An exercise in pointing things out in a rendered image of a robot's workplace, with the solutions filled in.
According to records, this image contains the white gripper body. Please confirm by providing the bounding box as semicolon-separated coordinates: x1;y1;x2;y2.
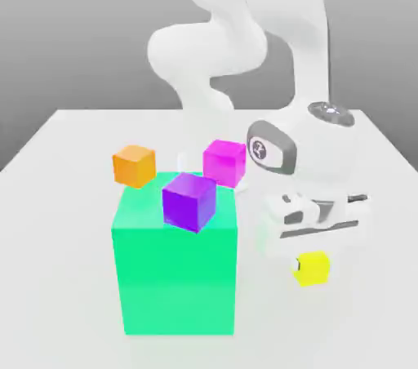
263;219;364;260

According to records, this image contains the small yellow cube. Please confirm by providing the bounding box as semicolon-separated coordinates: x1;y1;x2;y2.
291;250;331;287

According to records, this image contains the small magenta cube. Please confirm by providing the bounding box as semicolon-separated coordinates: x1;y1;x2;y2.
202;139;247;189

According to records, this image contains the small purple cube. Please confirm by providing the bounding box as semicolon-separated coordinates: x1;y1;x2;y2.
162;171;218;234

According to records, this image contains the small orange cube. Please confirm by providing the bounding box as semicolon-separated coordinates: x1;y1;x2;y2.
111;144;157;189

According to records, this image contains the large green box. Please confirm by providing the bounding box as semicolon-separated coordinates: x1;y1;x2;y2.
110;171;238;336

